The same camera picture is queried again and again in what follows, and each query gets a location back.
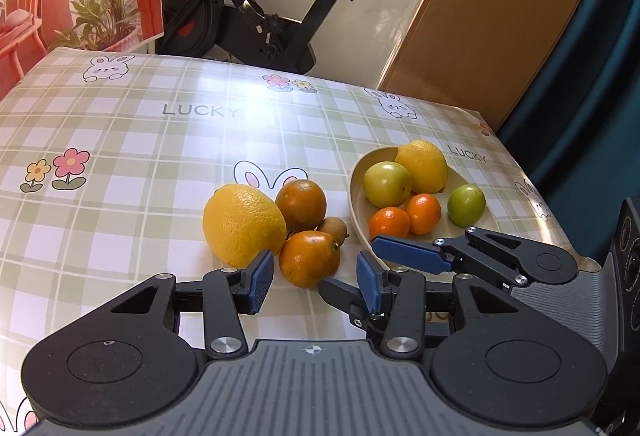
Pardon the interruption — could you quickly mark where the green apple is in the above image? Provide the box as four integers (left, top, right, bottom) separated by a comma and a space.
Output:
363, 162, 412, 208
447, 183, 486, 228

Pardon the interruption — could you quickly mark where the orange mandarin front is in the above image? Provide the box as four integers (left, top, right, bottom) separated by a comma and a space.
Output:
405, 193, 442, 235

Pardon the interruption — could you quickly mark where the yellow lemon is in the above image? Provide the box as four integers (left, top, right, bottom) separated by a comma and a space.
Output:
395, 140, 448, 194
202, 183, 288, 268

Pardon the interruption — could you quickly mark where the small bright orange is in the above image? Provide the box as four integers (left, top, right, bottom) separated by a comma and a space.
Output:
368, 206, 411, 239

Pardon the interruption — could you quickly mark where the small brown kiwi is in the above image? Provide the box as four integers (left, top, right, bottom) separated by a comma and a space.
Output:
317, 217, 348, 246

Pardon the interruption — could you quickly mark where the dark orange tangerine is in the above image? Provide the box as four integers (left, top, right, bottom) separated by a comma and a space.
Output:
276, 179, 326, 232

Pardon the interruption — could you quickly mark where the teal curtain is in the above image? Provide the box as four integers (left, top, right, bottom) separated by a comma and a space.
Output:
498, 0, 639, 261

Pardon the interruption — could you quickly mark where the green plaid tablecloth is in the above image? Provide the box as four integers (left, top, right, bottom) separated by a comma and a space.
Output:
1, 49, 567, 435

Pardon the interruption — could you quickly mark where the wooden panel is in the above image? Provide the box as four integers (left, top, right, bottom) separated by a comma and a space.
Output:
380, 0, 580, 128

